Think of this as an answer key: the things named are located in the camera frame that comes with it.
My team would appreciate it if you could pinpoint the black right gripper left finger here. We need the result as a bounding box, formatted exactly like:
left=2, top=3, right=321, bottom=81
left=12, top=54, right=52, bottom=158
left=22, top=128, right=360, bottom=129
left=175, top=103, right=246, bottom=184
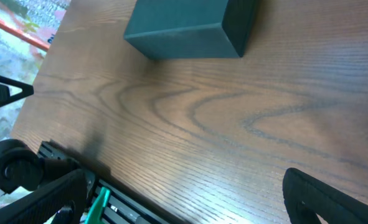
left=0, top=169, right=87, bottom=224

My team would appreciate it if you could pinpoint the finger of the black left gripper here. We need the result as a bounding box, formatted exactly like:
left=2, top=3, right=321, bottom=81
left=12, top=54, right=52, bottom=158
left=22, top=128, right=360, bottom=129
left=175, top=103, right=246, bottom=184
left=0, top=76, right=34, bottom=107

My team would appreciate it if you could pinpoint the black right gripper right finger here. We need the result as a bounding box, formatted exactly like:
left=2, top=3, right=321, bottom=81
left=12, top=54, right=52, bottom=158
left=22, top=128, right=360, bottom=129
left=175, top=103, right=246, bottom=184
left=283, top=167, right=368, bottom=224

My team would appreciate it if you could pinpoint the dark green box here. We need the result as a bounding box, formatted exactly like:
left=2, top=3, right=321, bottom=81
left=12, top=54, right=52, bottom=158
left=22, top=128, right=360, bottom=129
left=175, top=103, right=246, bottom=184
left=124, top=0, right=259, bottom=60

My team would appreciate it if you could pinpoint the green rail clamp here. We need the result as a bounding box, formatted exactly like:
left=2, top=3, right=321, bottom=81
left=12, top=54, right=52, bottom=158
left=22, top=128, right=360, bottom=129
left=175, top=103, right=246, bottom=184
left=84, top=187, right=111, bottom=224

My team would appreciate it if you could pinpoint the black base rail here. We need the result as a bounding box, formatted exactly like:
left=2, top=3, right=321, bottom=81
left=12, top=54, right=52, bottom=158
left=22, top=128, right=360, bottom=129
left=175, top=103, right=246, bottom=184
left=37, top=141, right=186, bottom=224

